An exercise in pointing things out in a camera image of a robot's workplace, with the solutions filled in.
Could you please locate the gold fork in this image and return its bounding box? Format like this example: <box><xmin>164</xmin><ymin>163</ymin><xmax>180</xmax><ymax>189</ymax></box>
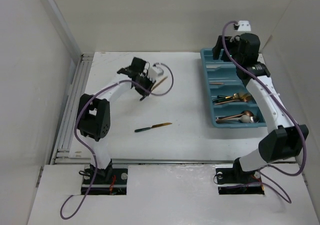
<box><xmin>220</xmin><ymin>93</ymin><xmax>252</xmax><ymax>103</ymax></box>

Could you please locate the copper spoon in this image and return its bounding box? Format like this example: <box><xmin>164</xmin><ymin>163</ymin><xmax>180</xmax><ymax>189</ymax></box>
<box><xmin>216</xmin><ymin>110</ymin><xmax>254</xmax><ymax>122</ymax></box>

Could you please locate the white plastic spoon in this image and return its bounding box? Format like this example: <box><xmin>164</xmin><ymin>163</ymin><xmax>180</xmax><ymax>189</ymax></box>
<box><xmin>216</xmin><ymin>114</ymin><xmax>251</xmax><ymax>123</ymax></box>

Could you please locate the silver round spoon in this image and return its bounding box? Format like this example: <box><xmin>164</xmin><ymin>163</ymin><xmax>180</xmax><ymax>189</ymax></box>
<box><xmin>250</xmin><ymin>115</ymin><xmax>259</xmax><ymax>123</ymax></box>

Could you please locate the rose copper fork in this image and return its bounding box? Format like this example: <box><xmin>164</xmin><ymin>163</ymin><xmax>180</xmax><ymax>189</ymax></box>
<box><xmin>214</xmin><ymin>99</ymin><xmax>241</xmax><ymax>105</ymax></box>

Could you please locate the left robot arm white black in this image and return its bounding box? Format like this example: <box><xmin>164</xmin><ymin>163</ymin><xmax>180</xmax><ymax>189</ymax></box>
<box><xmin>74</xmin><ymin>57</ymin><xmax>164</xmax><ymax>184</ymax></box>

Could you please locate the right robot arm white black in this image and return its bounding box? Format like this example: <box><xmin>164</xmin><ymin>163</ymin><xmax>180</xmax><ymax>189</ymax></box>
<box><xmin>212</xmin><ymin>33</ymin><xmax>309</xmax><ymax>184</ymax></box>

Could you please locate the blue plastic cutlery tray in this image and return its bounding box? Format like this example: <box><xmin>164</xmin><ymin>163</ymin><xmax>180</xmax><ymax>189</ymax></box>
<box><xmin>200</xmin><ymin>48</ymin><xmax>266</xmax><ymax>129</ymax></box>

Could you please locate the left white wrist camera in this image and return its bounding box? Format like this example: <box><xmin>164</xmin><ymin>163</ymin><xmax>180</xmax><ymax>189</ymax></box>
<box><xmin>147</xmin><ymin>65</ymin><xmax>164</xmax><ymax>80</ymax></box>

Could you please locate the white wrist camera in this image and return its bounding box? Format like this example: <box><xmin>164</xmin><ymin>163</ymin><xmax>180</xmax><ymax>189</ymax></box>
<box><xmin>233</xmin><ymin>20</ymin><xmax>252</xmax><ymax>32</ymax></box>
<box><xmin>147</xmin><ymin>65</ymin><xmax>164</xmax><ymax>80</ymax></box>

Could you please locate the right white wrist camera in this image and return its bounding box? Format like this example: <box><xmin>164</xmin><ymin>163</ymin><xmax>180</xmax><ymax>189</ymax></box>
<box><xmin>233</xmin><ymin>20</ymin><xmax>252</xmax><ymax>32</ymax></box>

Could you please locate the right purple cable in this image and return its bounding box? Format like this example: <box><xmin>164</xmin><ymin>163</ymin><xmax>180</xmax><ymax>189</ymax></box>
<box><xmin>221</xmin><ymin>20</ymin><xmax>308</xmax><ymax>204</ymax></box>

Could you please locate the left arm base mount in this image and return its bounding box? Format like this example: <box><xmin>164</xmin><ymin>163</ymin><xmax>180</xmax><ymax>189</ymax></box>
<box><xmin>78</xmin><ymin>167</ymin><xmax>128</xmax><ymax>196</ymax></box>

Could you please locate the aluminium rail frame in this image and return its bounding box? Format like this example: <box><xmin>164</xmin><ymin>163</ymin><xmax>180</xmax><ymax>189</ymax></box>
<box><xmin>48</xmin><ymin>53</ymin><xmax>94</xmax><ymax>165</ymax></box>

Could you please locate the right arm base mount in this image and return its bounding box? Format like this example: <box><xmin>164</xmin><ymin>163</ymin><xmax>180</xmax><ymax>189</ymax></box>
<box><xmin>214</xmin><ymin>167</ymin><xmax>265</xmax><ymax>195</ymax></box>

